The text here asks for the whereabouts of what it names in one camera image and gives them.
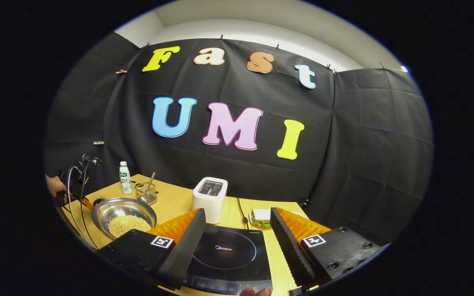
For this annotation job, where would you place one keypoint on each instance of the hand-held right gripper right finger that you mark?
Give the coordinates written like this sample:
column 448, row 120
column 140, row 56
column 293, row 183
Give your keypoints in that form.
column 288, row 246

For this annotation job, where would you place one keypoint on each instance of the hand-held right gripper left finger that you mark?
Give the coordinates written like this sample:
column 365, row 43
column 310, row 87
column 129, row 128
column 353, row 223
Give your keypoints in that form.
column 187, row 246

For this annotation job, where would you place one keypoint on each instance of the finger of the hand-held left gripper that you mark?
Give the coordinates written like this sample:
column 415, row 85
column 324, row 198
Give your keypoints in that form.
column 87, row 203

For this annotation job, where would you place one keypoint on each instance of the stainless steel pot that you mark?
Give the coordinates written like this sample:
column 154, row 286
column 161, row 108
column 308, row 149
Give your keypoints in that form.
column 117, row 209

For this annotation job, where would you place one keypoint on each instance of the black induction cooktop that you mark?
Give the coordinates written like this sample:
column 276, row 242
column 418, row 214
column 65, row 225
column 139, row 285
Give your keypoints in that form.
column 228, row 255

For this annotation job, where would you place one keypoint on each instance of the pile of soybeans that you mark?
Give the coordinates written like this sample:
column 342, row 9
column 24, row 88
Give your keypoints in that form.
column 129, row 225

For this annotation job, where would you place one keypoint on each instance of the sandwich with lettuce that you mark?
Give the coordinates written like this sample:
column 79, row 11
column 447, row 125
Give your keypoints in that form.
column 261, row 216

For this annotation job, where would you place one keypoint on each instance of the white plastic bottle green label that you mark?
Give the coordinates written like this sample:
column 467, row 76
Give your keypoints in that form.
column 125, row 179

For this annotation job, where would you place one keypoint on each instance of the small white plate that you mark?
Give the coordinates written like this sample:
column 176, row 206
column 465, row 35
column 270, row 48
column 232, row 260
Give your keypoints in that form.
column 250, row 220

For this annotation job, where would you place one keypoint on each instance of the white toaster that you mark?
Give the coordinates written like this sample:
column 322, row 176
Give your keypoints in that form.
column 209, row 201

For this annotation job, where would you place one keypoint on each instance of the wooden utensil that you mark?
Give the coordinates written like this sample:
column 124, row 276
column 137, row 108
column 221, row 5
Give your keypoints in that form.
column 151, row 181

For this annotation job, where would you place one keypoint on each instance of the black backdrop cloth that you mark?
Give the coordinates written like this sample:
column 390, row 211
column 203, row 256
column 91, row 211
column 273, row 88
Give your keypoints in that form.
column 356, row 144

